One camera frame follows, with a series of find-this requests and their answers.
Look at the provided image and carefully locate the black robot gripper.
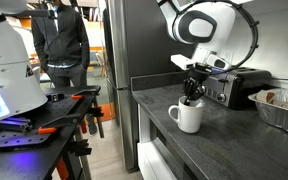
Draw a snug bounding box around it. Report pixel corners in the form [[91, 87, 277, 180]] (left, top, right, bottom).
[[183, 65, 210, 105]]

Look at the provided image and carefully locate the white ceramic mug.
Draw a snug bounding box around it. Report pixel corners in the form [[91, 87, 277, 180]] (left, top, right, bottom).
[[168, 96, 205, 134]]

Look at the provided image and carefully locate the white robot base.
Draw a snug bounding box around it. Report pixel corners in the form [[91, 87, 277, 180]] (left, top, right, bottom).
[[0, 0, 47, 120]]

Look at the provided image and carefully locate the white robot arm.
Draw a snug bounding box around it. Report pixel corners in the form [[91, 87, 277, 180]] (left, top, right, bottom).
[[156, 0, 259, 105]]

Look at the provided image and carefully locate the silver black four-slot toaster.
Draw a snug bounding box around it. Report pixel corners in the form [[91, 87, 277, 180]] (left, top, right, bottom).
[[203, 67, 272, 110]]

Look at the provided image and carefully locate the stainless steel refrigerator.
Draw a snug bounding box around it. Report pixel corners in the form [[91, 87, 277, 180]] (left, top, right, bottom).
[[103, 0, 194, 173]]

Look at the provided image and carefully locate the white lower cabinet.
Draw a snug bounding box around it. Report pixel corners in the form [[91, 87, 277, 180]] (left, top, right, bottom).
[[136, 103, 198, 180]]

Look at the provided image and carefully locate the aluminium foil tray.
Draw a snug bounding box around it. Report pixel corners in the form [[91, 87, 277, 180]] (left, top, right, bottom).
[[248, 88, 288, 132]]

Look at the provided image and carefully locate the black orange bar clamp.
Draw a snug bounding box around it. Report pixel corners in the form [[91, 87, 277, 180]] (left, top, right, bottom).
[[38, 97, 104, 138]]

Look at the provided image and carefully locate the person in dark jacket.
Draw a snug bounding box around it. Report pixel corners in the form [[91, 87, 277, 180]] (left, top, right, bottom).
[[30, 0, 99, 136]]

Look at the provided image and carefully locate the black orange clamp front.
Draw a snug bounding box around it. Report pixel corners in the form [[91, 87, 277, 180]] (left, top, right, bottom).
[[56, 139, 92, 180]]

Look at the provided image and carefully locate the black perforated work table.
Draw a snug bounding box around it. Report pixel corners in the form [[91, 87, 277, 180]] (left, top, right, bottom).
[[0, 85, 100, 180]]

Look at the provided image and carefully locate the black cable loop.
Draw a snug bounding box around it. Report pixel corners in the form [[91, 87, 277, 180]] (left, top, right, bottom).
[[170, 0, 260, 73]]

